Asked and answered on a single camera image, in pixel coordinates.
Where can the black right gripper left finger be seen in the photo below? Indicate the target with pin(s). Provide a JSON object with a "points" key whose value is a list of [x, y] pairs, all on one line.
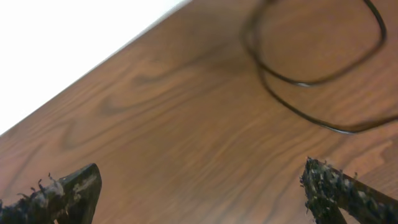
{"points": [[71, 199]]}

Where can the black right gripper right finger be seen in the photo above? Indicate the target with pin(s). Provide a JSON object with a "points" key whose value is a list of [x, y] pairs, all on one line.
{"points": [[329, 191]]}

